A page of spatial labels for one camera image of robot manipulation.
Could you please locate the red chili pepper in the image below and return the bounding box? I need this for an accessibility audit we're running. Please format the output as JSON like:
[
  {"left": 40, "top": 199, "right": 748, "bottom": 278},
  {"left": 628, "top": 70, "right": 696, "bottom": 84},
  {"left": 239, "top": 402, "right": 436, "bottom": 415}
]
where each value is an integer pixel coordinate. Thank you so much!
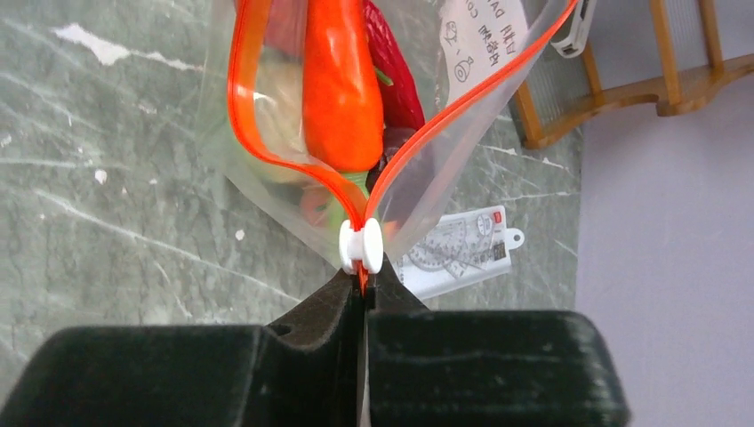
[{"left": 363, "top": 1, "right": 426, "bottom": 130}]

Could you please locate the orange carrot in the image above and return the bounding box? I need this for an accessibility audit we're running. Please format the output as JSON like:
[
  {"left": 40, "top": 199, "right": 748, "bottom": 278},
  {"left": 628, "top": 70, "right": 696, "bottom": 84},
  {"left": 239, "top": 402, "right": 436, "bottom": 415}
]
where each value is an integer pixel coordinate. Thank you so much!
[{"left": 302, "top": 0, "right": 384, "bottom": 194}]

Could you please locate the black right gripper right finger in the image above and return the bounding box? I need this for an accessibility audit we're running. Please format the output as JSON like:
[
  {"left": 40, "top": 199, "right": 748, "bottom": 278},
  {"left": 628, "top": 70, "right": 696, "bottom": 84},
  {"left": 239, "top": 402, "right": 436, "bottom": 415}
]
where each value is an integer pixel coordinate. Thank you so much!
[{"left": 366, "top": 269, "right": 630, "bottom": 426}]

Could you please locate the wooden three-tier shelf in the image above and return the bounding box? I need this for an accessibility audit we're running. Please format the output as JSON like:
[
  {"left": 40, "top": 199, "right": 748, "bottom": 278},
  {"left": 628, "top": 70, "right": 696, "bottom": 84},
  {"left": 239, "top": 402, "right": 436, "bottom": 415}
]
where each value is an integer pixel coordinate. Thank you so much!
[{"left": 511, "top": 1, "right": 753, "bottom": 149}]

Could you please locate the white stapler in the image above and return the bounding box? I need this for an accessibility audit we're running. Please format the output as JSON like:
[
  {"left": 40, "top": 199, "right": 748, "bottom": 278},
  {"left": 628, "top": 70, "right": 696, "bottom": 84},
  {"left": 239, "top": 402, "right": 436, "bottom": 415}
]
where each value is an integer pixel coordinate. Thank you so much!
[{"left": 550, "top": 0, "right": 598, "bottom": 59}]

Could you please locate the clear zip bag orange zipper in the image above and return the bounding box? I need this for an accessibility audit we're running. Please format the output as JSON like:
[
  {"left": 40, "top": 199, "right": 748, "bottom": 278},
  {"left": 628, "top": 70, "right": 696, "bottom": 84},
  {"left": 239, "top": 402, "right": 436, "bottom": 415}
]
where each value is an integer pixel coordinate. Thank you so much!
[{"left": 197, "top": 1, "right": 576, "bottom": 287}]

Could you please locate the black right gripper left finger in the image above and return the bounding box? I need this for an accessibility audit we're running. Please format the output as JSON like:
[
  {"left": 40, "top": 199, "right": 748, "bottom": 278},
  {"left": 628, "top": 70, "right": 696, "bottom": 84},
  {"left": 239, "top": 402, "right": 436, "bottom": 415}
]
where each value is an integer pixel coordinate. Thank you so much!
[{"left": 1, "top": 273, "right": 361, "bottom": 426}]

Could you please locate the ruler set clear package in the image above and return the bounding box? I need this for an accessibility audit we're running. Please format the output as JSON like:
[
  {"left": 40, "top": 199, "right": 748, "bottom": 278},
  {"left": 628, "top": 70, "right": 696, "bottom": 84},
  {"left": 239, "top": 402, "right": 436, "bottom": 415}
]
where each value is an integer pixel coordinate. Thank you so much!
[{"left": 392, "top": 205, "right": 525, "bottom": 300}]

